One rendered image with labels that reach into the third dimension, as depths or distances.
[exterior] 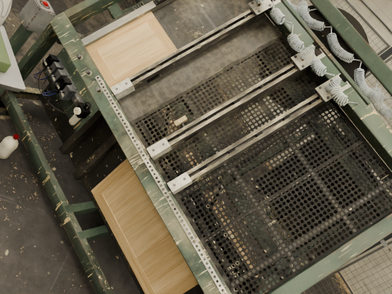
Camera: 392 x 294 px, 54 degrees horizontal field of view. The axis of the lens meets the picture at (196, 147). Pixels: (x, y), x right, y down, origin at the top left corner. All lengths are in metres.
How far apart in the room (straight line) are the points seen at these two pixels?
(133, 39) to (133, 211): 1.11
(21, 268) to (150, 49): 1.51
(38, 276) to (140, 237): 0.63
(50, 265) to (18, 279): 0.23
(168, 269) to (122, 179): 0.64
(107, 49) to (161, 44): 0.34
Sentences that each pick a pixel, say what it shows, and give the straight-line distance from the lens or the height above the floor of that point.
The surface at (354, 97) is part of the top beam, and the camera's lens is 2.34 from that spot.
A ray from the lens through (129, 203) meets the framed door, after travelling 2.54.
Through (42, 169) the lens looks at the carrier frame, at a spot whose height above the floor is 0.16.
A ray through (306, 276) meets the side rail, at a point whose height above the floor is 1.22.
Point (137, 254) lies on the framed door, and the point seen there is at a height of 0.34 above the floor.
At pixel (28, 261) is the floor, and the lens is 2.54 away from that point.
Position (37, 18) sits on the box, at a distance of 2.58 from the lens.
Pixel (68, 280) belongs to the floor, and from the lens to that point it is 2.62.
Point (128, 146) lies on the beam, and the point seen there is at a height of 0.84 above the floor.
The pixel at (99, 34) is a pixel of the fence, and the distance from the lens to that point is 2.62.
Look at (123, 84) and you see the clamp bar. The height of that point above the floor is 0.99.
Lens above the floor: 1.97
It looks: 23 degrees down
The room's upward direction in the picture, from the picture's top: 50 degrees clockwise
